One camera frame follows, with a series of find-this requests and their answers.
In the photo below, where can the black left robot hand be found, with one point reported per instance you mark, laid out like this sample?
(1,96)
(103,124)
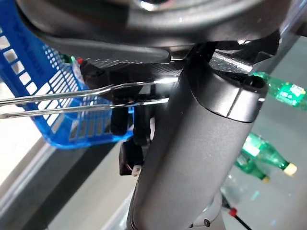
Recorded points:
(192,143)

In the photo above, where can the blue plastic shopping basket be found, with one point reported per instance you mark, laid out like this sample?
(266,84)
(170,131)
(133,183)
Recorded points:
(72,143)

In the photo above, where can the black shelf base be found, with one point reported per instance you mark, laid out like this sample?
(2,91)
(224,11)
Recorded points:
(60,182)

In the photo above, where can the green Sprite bottle yellow cap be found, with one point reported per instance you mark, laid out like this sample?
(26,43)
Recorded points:
(251,169)
(283,89)
(266,153)

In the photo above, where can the clear water bottle pink cap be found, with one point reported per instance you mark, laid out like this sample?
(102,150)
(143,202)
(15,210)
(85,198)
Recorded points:
(80,61)

